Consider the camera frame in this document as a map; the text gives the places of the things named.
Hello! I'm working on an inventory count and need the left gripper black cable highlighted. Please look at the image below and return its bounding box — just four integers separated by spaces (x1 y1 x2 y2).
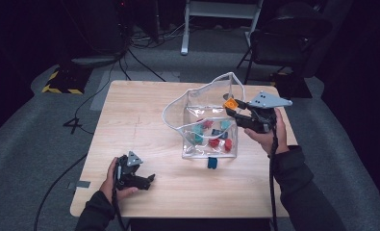
113 165 128 231

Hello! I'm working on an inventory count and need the black chair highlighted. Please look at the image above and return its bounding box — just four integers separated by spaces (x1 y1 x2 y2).
235 1 335 104

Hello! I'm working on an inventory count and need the black floor cable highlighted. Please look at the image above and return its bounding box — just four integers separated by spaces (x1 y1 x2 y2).
33 153 89 231
73 62 116 135
126 47 166 83

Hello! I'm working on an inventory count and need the grey tape strip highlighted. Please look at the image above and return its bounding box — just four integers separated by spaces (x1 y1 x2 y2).
67 180 91 190

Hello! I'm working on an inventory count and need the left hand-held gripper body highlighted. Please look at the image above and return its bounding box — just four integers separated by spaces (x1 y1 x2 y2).
114 150 144 191

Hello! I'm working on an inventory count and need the grey stand foot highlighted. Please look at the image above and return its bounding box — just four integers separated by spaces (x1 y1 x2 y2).
70 56 121 68

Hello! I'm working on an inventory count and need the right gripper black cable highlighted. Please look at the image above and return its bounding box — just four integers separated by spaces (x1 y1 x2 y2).
267 123 280 231

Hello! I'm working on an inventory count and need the person's right hand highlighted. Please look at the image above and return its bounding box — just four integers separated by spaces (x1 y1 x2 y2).
243 108 290 157

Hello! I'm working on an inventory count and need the person's left hand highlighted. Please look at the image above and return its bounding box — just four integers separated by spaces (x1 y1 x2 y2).
99 156 139 204

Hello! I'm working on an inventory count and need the clear plastic bag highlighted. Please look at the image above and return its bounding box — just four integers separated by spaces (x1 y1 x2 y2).
162 71 247 161

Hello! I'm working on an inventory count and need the white desk frame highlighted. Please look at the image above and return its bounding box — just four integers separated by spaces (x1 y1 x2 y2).
180 0 265 56

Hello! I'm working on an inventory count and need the tangle of floor cables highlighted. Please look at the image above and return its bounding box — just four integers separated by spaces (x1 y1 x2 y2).
129 18 191 49

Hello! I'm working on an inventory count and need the orange toy block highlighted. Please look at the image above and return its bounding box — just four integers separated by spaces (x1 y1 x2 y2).
223 97 239 111

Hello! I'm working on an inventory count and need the long dark blue toy block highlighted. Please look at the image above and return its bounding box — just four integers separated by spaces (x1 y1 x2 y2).
211 128 229 140

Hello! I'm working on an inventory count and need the black yellow striped stand base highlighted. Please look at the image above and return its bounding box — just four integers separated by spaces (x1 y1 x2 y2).
41 65 92 95

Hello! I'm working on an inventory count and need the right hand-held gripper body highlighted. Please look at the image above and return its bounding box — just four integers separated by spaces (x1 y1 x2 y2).
241 90 293 134

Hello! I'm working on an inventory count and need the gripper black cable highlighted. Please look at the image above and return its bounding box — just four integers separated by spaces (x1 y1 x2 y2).
113 165 128 231
267 123 280 231

